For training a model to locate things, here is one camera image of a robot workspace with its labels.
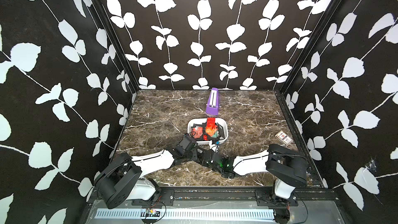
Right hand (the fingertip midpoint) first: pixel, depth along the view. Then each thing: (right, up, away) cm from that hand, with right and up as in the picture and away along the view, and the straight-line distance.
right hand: (197, 157), depth 85 cm
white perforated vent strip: (-27, -22, -15) cm, 38 cm away
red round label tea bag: (0, +12, +9) cm, 15 cm away
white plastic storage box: (+17, +17, +10) cm, 26 cm away
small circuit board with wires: (-20, -21, -14) cm, 32 cm away
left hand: (+1, +2, +3) cm, 4 cm away
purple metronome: (+9, +27, +19) cm, 35 cm away
